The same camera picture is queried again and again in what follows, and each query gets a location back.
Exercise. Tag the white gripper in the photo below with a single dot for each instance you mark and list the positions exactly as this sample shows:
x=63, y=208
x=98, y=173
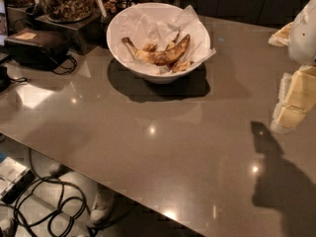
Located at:
x=303, y=37

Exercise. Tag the banana peel scrap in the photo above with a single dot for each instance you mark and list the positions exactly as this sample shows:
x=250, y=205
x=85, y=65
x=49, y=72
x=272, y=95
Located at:
x=180, y=66

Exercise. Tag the white paper bowl liner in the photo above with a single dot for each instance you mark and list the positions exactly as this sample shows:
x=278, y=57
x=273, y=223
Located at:
x=144, y=23

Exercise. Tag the white ceramic bowl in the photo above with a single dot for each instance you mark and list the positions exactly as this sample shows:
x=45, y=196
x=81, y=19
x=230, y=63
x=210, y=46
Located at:
x=158, y=74

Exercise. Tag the dark metal stand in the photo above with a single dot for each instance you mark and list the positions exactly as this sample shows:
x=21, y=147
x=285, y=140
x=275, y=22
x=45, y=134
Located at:
x=83, y=36

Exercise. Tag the white shoe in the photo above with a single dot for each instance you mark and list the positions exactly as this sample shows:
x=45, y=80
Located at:
x=103, y=205

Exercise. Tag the glass jar of nuts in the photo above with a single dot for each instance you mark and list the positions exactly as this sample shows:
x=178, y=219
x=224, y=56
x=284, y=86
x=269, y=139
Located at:
x=67, y=11

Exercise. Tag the black box device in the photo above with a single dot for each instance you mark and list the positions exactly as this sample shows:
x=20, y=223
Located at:
x=40, y=50

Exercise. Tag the white floor box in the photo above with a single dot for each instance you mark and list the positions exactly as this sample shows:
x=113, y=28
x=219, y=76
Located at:
x=15, y=178

